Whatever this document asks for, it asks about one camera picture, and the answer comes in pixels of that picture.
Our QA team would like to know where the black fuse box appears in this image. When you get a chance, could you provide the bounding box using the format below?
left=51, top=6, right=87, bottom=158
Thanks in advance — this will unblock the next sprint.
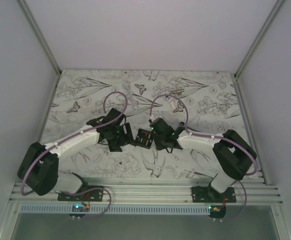
left=133, top=128, right=153, bottom=149

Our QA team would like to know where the right small circuit board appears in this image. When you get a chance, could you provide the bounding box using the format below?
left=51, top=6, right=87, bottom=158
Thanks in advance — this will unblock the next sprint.
left=208, top=205, right=227, bottom=222

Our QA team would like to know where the left small circuit board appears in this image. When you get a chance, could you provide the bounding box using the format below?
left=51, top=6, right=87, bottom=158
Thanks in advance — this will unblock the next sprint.
left=69, top=203, right=90, bottom=220

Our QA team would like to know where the aluminium rail frame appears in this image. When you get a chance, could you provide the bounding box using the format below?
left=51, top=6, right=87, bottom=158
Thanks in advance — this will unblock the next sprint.
left=9, top=174, right=285, bottom=206

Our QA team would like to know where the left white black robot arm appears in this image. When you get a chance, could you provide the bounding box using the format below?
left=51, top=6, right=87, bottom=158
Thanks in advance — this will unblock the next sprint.
left=17, top=108, right=133, bottom=201

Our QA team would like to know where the white slotted cable duct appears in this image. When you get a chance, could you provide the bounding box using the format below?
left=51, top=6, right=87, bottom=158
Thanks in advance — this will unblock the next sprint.
left=19, top=203, right=210, bottom=216

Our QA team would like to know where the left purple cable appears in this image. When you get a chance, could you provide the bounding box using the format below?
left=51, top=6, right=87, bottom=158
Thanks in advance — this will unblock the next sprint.
left=20, top=91, right=128, bottom=197

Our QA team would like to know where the white plastic tool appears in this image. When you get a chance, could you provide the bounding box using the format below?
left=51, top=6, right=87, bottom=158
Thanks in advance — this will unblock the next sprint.
left=164, top=94, right=176, bottom=110

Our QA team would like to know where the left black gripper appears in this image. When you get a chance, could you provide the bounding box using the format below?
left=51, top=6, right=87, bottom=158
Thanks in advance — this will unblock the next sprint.
left=108, top=122, right=136, bottom=152

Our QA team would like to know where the small circuit board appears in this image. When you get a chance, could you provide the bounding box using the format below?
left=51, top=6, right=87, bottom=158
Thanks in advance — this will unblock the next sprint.
left=69, top=203, right=90, bottom=220
left=208, top=205, right=227, bottom=222

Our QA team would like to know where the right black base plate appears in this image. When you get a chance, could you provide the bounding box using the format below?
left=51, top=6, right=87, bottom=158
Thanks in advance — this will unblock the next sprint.
left=191, top=186, right=237, bottom=204

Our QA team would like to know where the floral patterned mat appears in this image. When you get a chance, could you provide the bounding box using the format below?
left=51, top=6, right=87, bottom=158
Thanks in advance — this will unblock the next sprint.
left=41, top=70, right=248, bottom=179

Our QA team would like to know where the purple cable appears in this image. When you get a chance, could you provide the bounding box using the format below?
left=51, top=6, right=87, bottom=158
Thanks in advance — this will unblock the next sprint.
left=20, top=91, right=128, bottom=197
left=149, top=94, right=259, bottom=221

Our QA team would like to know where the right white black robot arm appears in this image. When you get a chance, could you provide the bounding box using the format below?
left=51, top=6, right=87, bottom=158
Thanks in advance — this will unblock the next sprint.
left=149, top=117, right=258, bottom=203

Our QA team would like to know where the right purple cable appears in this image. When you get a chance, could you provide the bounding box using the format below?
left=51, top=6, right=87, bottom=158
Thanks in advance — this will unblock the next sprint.
left=149, top=94, right=259, bottom=221

